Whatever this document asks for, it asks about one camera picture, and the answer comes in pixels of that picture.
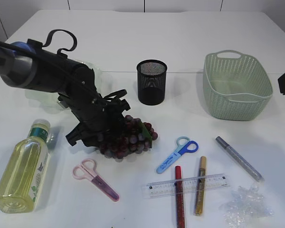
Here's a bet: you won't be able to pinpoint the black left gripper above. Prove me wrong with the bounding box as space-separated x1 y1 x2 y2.
59 68 130 146

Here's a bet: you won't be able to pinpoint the pink scissors with cover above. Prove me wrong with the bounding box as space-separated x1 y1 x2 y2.
72 159 120 202

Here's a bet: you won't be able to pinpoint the purple artificial grape bunch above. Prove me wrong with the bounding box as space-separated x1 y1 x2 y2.
96 115 158 160

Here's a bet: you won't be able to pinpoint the yellow tea plastic bottle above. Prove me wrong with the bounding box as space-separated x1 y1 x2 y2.
0 119 50 214

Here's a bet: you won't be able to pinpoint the clear plastic sheet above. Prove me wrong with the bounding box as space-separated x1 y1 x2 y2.
219 182 274 228

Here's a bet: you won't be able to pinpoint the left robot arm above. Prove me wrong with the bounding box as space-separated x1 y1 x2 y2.
0 31 130 146

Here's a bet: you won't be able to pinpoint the green wavy glass plate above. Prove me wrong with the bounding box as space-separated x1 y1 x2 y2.
25 59 105 114

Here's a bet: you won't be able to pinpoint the black mesh pen holder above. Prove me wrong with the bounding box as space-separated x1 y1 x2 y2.
136 59 167 105

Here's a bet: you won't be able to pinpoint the transparent plastic ruler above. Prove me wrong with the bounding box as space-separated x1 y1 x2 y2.
141 173 230 199

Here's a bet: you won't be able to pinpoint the red glitter pen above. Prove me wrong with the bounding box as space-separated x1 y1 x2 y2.
175 166 185 228

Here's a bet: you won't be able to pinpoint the gold glitter pen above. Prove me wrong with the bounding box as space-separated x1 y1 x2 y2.
194 156 207 216

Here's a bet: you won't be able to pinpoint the silver glitter pen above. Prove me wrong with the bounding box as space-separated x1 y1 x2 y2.
215 136 265 182

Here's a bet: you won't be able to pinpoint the green plastic woven basket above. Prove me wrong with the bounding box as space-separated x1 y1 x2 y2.
203 50 273 121

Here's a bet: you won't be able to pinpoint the blue scissors with cover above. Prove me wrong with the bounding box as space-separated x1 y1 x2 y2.
156 136 199 174

